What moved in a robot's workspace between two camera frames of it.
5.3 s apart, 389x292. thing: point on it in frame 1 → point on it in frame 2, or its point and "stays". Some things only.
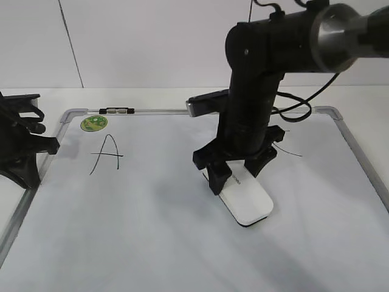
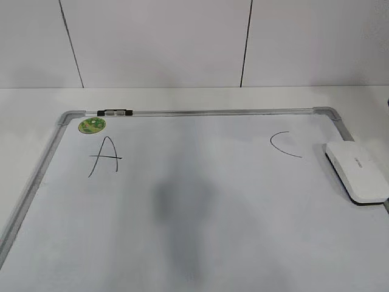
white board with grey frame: x=121 y=208 stays
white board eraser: x=245 y=198 → x=364 y=180
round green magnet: x=93 y=123 stays
